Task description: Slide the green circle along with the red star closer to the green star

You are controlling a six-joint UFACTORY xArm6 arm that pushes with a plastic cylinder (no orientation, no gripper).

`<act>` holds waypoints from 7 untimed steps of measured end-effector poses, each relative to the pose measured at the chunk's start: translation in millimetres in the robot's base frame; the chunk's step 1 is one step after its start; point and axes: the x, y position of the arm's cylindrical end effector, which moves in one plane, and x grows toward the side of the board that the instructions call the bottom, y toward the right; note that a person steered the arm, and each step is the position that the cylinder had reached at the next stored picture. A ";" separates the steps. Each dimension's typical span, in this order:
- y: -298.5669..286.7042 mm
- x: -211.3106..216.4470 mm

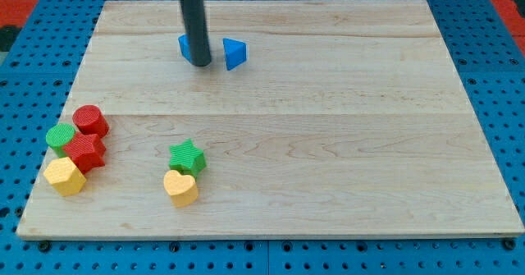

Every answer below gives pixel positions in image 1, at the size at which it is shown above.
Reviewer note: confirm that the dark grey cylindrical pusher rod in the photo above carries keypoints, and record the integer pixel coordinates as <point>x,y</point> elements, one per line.
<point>196,29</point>

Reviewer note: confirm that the green star block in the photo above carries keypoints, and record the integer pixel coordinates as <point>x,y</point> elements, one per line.
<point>187,159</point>

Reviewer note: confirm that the red star block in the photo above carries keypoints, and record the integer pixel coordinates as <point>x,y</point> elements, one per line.
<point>86,151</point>

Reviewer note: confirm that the green circle block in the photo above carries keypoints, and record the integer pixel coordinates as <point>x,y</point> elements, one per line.
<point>58,136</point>

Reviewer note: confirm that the blue cube block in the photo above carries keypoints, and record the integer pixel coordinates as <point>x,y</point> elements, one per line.
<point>184,47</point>

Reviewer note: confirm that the blue triangle block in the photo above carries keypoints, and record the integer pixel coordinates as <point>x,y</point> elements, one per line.
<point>235,53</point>

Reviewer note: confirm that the red cylinder block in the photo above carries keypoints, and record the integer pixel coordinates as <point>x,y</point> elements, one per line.
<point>90,120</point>

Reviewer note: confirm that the light wooden board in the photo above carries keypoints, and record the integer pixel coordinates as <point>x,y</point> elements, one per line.
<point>347,121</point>

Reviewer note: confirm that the yellow heart block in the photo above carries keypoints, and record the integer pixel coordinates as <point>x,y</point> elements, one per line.
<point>182,189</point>

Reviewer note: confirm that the yellow hexagon block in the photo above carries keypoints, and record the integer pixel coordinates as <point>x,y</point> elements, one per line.
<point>64,176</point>

